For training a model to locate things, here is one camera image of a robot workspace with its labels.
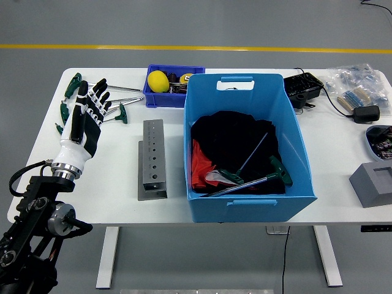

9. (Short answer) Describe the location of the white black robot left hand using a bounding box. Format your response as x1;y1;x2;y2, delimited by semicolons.
52;78;113;169

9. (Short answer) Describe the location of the grey metal tool stand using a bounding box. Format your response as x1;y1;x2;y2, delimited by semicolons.
137;119;168;202

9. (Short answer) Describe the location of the small green T-handle wrench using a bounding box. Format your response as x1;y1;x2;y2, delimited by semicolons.
217;132;269;185

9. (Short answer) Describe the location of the large green T-handle wrench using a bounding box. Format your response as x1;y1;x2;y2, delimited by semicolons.
203;154;293;197

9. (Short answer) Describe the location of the light blue plastic box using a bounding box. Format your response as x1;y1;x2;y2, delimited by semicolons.
183;73;318;223

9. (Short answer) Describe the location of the black charger box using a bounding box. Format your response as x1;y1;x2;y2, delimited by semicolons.
283;72;325;110

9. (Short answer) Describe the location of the dark blue plastic bin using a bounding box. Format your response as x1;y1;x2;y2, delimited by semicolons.
142;64;206;108

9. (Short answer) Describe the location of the yellow lemon ball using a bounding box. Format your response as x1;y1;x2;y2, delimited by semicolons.
148;70;170;94

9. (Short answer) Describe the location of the white table leg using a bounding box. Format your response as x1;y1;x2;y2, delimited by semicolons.
96;227;120;290
312;225;344;288

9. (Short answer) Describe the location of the white red cloth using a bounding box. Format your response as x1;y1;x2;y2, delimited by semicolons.
204;170;237;187

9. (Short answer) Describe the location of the black cloth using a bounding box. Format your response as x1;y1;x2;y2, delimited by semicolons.
190;110;288;195

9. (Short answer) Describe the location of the yellow floor tape line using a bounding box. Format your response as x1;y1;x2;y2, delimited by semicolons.
0;44;392;55

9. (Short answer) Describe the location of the taped resistor strip bundle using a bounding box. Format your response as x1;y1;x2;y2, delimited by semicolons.
337;87;373;111

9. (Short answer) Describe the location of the clear bag of resistors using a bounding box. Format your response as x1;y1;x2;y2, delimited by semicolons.
323;62;392;113

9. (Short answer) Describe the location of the black power adapter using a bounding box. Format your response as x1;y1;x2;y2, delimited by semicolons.
352;105;381;124

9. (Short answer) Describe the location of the grey tray of parts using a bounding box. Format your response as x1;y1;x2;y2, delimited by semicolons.
364;124;392;162

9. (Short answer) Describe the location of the grey block holder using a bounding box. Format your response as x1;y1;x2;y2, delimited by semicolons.
349;162;392;209

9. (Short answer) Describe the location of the black table control panel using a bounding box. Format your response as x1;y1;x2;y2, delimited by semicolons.
360;225;392;233

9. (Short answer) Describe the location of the metal table bracket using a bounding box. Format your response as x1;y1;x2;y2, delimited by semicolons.
265;225;290;235

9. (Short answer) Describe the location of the black adapter cord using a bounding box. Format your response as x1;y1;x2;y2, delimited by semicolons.
293;67;356;118

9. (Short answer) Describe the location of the thin black floor cable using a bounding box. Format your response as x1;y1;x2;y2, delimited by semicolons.
360;0;392;15

